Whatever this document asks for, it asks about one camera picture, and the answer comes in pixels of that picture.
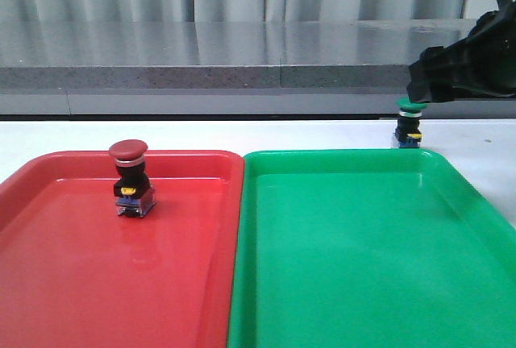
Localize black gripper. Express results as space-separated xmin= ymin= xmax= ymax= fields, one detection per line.
xmin=406 ymin=9 xmax=515 ymax=103

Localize green mushroom push button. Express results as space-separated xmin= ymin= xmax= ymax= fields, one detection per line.
xmin=393 ymin=97 xmax=427 ymax=148

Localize red mushroom push button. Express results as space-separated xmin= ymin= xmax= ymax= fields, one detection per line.
xmin=108 ymin=139 xmax=156 ymax=218

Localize green plastic tray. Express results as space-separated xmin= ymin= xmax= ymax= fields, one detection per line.
xmin=228 ymin=149 xmax=515 ymax=347

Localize grey stone counter ledge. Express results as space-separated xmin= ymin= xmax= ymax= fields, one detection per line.
xmin=0 ymin=19 xmax=516 ymax=118

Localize red plastic tray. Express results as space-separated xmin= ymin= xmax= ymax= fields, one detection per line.
xmin=1 ymin=151 xmax=243 ymax=347

